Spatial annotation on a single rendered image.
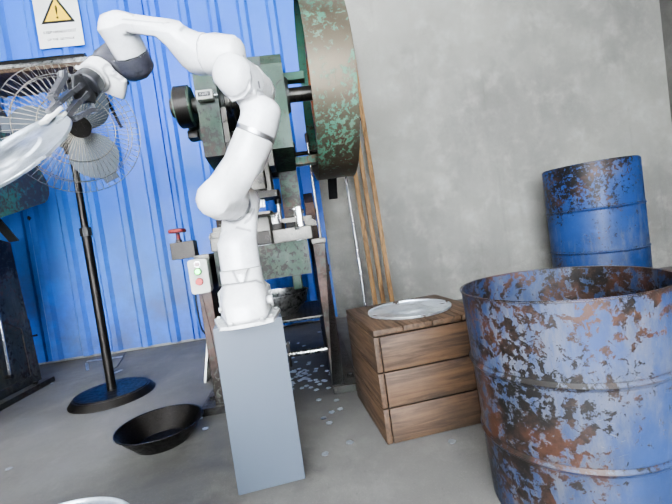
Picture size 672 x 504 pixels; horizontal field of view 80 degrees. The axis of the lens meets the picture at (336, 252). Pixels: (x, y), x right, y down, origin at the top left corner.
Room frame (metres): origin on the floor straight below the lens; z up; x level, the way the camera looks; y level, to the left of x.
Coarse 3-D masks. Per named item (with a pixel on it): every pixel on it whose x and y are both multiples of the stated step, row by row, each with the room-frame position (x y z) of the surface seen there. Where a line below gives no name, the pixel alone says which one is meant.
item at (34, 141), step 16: (32, 128) 1.06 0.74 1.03; (48, 128) 1.02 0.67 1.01; (64, 128) 0.98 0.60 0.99; (0, 144) 1.05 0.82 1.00; (16, 144) 1.00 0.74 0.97; (32, 144) 0.96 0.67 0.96; (48, 144) 0.94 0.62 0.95; (0, 160) 0.96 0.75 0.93; (16, 160) 0.92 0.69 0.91; (32, 160) 0.91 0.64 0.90; (0, 176) 0.91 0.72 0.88; (16, 176) 0.86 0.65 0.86
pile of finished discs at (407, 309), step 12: (408, 300) 1.55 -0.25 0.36; (420, 300) 1.53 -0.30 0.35; (432, 300) 1.50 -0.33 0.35; (444, 300) 1.44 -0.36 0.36; (372, 312) 1.44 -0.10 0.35; (384, 312) 1.41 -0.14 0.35; (396, 312) 1.37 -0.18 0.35; (408, 312) 1.34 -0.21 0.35; (420, 312) 1.33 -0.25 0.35; (432, 312) 1.30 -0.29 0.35
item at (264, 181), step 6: (264, 168) 1.84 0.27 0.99; (264, 174) 1.82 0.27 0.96; (270, 174) 1.85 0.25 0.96; (258, 180) 1.80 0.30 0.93; (264, 180) 1.81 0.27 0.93; (270, 180) 1.84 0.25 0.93; (252, 186) 1.81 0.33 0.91; (258, 186) 1.81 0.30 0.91; (264, 186) 1.81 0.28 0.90; (270, 186) 1.84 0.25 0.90
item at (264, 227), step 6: (258, 216) 1.71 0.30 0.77; (264, 216) 1.74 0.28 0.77; (270, 216) 1.79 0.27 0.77; (258, 222) 1.74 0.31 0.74; (264, 222) 1.74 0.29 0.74; (270, 222) 1.75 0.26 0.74; (258, 228) 1.74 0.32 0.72; (264, 228) 1.74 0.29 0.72; (270, 228) 1.75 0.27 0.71; (258, 234) 1.74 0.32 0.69; (264, 234) 1.74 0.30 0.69; (270, 234) 1.75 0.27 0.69; (258, 240) 1.74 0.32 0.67; (264, 240) 1.74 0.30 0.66; (270, 240) 1.75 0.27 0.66
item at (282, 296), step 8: (280, 288) 2.09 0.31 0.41; (288, 288) 2.08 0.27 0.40; (304, 288) 2.00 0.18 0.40; (280, 296) 2.08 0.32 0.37; (288, 296) 1.78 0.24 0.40; (296, 296) 1.81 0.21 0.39; (304, 296) 1.87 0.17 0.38; (280, 304) 1.77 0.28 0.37; (288, 304) 1.79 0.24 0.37; (296, 304) 1.82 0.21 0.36; (280, 312) 1.80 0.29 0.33; (288, 312) 1.83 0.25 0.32
